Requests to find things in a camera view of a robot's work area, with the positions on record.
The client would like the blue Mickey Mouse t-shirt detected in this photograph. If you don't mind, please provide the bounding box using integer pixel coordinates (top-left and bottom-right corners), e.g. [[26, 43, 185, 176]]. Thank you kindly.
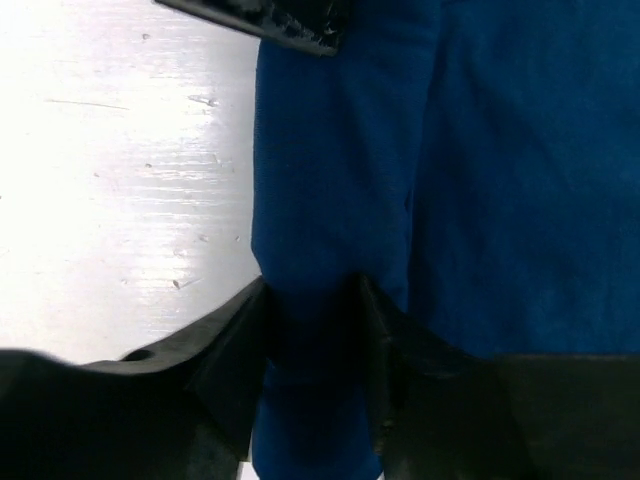
[[252, 1, 639, 479]]

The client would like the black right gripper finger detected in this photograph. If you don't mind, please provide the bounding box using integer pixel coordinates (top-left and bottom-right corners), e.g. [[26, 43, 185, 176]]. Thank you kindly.
[[157, 0, 350, 56]]

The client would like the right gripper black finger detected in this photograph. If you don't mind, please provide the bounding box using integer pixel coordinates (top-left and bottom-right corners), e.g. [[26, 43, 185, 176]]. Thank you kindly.
[[1, 280, 268, 479], [352, 276, 639, 480]]

